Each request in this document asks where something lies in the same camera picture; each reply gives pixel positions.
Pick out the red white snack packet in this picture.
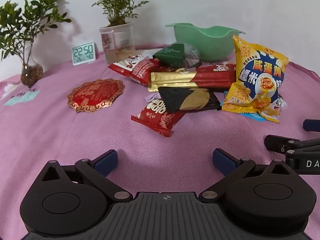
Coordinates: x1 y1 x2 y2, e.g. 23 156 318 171
109 55 160 87

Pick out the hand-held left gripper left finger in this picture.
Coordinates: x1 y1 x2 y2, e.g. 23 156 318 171
40 149 133 202

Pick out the ornate red gold packet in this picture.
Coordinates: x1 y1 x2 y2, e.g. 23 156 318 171
67 79 125 113

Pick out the pink tablecloth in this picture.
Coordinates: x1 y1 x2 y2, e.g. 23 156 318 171
0 44 320 233

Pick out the small red packet white lettering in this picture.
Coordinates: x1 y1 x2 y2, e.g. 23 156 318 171
131 97 186 137

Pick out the black gold packet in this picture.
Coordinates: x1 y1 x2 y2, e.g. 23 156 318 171
156 86 222 113

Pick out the green plastic bowl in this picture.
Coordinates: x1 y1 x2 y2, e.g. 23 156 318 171
165 22 247 62

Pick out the white digital clock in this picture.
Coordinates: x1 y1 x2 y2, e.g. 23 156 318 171
72 42 96 66

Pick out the large yellow snack bag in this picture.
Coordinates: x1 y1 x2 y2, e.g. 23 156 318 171
232 34 290 110

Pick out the leafy plant in glass vase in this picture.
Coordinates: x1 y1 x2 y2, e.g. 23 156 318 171
0 0 72 88

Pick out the fine-leaf plant in white pot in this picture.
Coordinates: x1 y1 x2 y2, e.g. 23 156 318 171
91 0 149 65

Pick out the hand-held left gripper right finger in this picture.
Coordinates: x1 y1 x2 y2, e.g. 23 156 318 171
199 148 292 202

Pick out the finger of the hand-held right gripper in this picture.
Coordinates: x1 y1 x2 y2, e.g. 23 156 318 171
264 134 320 155
303 119 320 131

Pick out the small yellow snack packet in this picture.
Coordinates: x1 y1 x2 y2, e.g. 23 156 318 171
222 82 282 124

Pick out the green triangular packet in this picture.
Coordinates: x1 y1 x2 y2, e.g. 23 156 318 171
152 43 202 68

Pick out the long red gold packet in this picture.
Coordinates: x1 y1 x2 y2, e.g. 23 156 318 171
148 70 237 92

